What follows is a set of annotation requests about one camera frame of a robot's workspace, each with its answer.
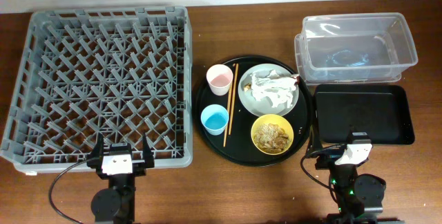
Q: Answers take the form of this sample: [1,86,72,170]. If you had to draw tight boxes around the pink cup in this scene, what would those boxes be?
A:
[206,64,233,96]

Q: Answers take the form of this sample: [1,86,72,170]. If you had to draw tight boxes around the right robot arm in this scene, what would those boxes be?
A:
[308,131,402,224]

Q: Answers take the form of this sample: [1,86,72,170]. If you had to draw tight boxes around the white napkin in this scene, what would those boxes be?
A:
[249,70,300,108]

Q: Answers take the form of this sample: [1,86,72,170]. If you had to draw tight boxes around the food scraps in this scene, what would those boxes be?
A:
[253,123,290,153]

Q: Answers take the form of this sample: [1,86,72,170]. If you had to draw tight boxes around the black rectangular tray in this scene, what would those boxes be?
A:
[314,84,415,145]

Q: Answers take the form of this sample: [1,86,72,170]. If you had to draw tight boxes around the round black tray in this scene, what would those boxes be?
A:
[192,77,314,167]

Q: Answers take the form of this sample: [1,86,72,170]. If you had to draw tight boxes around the clear plastic bin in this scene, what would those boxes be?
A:
[294,12,419,85]

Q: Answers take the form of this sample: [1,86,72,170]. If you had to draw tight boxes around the yellow bowl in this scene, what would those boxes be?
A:
[251,114,294,156]

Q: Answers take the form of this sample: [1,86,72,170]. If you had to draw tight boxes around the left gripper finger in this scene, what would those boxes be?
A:
[142,133,155,168]
[90,133,104,164]

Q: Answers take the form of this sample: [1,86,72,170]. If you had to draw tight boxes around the blue cup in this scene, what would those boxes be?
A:
[200,104,229,136]

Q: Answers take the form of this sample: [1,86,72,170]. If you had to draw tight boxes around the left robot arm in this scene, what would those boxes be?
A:
[87,134,155,223]

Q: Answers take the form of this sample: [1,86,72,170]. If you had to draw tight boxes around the grey dishwasher rack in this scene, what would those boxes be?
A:
[1,6,193,175]

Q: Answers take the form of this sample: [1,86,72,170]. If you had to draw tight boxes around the wooden chopstick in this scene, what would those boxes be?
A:
[223,64,236,147]
[228,64,239,135]

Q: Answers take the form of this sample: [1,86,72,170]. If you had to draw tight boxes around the grey plate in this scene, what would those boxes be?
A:
[238,64,300,116]

